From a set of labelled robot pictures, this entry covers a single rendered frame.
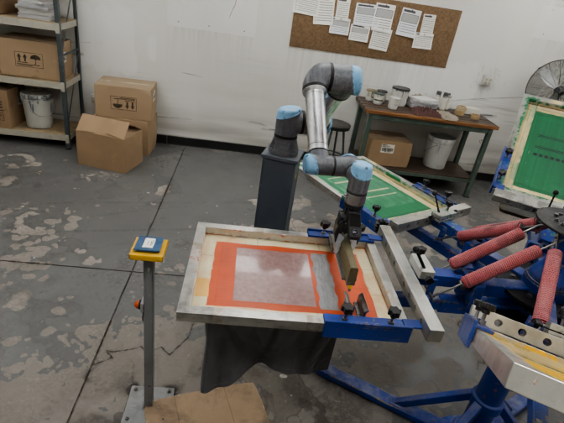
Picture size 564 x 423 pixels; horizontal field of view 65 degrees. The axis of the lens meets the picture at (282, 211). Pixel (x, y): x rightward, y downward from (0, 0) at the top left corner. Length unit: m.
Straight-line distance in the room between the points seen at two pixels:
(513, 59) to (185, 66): 3.76
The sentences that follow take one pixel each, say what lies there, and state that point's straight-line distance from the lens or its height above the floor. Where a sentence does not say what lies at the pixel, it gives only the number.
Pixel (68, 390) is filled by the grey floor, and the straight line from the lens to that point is 2.63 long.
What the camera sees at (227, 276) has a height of 0.95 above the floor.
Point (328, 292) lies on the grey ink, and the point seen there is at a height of 0.96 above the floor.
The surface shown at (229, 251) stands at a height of 0.95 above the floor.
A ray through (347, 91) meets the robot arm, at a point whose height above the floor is 1.61.
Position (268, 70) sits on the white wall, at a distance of 5.28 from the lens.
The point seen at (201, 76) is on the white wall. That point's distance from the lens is 5.34.
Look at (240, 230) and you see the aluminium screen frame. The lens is 1.92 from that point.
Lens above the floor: 1.97
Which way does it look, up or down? 28 degrees down
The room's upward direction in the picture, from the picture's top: 9 degrees clockwise
